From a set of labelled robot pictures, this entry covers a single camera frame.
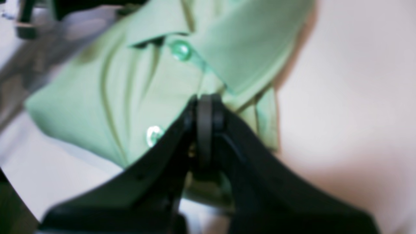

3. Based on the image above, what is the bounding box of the light green polo T-shirt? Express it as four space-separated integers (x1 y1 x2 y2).
24 0 316 208

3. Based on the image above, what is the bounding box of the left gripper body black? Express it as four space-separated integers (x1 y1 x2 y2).
15 0 147 39

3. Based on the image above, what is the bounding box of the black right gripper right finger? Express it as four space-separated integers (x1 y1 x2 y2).
197 94 379 234

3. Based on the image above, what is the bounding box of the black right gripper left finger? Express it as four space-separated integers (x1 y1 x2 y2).
38 96 197 234

